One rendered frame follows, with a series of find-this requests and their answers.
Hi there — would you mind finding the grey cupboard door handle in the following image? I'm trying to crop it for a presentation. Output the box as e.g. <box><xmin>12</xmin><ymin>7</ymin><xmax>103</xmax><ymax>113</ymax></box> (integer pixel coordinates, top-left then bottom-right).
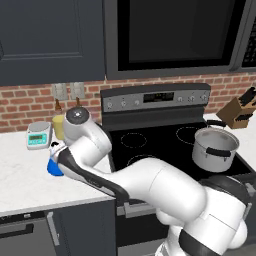
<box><xmin>46</xmin><ymin>211</ymin><xmax>61</xmax><ymax>248</ymax></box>

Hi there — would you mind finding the dark grey wall cupboard door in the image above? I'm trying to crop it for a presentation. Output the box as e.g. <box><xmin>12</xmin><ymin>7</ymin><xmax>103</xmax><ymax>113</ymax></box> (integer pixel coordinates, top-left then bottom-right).
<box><xmin>0</xmin><ymin>0</ymin><xmax>107</xmax><ymax>87</ymax></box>

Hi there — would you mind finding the grey dishwasher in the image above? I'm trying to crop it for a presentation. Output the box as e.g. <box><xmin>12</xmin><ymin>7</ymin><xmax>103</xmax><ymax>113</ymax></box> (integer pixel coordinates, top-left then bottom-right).
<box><xmin>0</xmin><ymin>211</ymin><xmax>58</xmax><ymax>256</ymax></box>

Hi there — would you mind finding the grey oven door handle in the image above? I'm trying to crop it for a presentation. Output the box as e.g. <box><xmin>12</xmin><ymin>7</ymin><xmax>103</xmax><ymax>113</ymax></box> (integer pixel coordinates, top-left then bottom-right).
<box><xmin>116</xmin><ymin>201</ymin><xmax>158</xmax><ymax>219</ymax></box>

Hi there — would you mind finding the dark grey base cupboard door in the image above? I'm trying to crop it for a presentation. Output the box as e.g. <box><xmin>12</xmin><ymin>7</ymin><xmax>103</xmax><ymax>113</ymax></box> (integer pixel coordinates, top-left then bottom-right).
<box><xmin>49</xmin><ymin>198</ymin><xmax>118</xmax><ymax>256</ymax></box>

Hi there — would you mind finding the grey wall socket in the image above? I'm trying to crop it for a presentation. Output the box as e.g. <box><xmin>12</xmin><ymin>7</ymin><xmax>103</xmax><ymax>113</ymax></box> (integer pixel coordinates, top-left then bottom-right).
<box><xmin>51</xmin><ymin>83</ymin><xmax>70</xmax><ymax>101</ymax></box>
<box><xmin>69</xmin><ymin>81</ymin><xmax>86</xmax><ymax>100</ymax></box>

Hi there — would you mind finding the dark grey base cupboard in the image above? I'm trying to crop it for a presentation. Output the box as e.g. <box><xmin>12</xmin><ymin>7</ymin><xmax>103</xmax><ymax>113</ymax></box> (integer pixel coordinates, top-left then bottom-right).
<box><xmin>235</xmin><ymin>172</ymin><xmax>256</xmax><ymax>223</ymax></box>

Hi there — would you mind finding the black stove with steel panel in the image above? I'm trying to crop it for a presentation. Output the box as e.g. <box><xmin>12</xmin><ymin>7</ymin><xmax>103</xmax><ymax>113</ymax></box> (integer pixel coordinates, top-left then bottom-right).
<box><xmin>99</xmin><ymin>82</ymin><xmax>256</xmax><ymax>256</ymax></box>

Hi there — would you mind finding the black dishwasher handle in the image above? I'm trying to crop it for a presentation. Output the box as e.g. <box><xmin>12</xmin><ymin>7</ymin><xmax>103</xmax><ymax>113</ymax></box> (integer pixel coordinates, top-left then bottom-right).
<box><xmin>0</xmin><ymin>223</ymin><xmax>35</xmax><ymax>240</ymax></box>

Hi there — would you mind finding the teal and white kitchen scale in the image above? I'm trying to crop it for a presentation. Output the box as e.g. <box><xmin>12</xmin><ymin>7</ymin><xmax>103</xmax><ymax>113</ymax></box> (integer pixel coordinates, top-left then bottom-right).
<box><xmin>26</xmin><ymin>121</ymin><xmax>54</xmax><ymax>151</ymax></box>

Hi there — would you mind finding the grey pot with black handles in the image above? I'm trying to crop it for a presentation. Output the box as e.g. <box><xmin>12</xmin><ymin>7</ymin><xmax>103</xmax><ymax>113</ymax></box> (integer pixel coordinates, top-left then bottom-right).
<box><xmin>191</xmin><ymin>119</ymin><xmax>241</xmax><ymax>174</ymax></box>

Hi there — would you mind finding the black and steel microwave oven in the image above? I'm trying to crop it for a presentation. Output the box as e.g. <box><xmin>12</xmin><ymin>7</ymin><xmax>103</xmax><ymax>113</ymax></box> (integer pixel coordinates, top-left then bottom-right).
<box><xmin>102</xmin><ymin>0</ymin><xmax>256</xmax><ymax>81</ymax></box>

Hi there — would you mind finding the wooden knife block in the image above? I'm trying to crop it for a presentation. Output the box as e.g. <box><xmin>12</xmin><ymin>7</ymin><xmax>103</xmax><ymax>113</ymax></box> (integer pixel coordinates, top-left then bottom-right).
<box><xmin>215</xmin><ymin>86</ymin><xmax>256</xmax><ymax>130</ymax></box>

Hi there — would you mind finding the yellow bottle with brown neck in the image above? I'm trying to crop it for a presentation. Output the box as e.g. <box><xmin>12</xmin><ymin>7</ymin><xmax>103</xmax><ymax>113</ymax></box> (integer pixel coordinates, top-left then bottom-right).
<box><xmin>51</xmin><ymin>98</ymin><xmax>66</xmax><ymax>141</ymax></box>

